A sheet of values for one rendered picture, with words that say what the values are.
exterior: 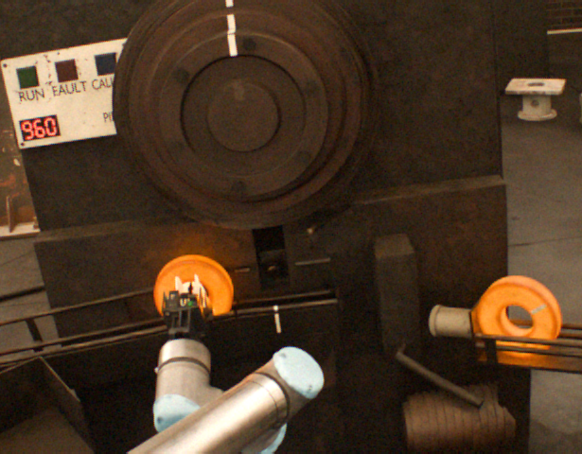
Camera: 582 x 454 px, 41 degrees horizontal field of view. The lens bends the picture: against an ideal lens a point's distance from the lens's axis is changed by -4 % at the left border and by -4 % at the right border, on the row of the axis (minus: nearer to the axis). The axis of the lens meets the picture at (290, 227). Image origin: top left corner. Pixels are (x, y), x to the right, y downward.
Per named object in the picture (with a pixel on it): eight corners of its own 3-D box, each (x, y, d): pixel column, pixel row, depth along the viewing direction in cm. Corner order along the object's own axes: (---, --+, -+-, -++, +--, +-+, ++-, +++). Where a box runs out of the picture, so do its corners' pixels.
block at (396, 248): (378, 338, 171) (367, 234, 162) (414, 333, 171) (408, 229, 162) (383, 365, 161) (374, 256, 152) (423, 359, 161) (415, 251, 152)
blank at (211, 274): (145, 265, 159) (142, 271, 156) (220, 244, 158) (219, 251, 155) (170, 332, 165) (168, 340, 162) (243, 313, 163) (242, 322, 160)
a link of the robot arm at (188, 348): (214, 388, 141) (160, 392, 141) (215, 367, 145) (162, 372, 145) (204, 354, 135) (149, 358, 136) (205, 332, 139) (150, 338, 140)
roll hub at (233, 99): (177, 197, 144) (149, 41, 133) (335, 177, 143) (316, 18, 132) (173, 208, 139) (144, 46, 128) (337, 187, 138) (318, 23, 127)
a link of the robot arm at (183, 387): (197, 455, 133) (142, 437, 129) (199, 398, 143) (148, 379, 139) (222, 426, 128) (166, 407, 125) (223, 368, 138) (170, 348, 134)
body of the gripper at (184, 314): (202, 284, 148) (201, 332, 139) (211, 317, 153) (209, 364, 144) (162, 288, 148) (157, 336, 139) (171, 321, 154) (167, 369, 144)
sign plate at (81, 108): (22, 146, 159) (3, 60, 152) (146, 127, 158) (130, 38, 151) (19, 149, 157) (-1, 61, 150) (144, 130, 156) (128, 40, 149)
